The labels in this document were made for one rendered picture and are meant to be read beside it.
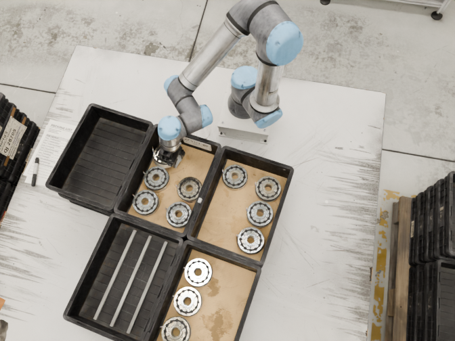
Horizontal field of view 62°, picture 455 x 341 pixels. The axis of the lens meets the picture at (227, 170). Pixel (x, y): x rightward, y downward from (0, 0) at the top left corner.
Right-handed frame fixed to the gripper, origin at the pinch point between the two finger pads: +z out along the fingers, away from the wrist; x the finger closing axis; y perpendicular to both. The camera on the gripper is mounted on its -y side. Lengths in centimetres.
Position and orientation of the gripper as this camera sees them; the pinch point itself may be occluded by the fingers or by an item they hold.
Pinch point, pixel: (172, 156)
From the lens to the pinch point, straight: 159.5
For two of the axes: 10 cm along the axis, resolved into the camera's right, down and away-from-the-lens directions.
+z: -1.2, 3.1, 9.4
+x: 9.3, 3.6, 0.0
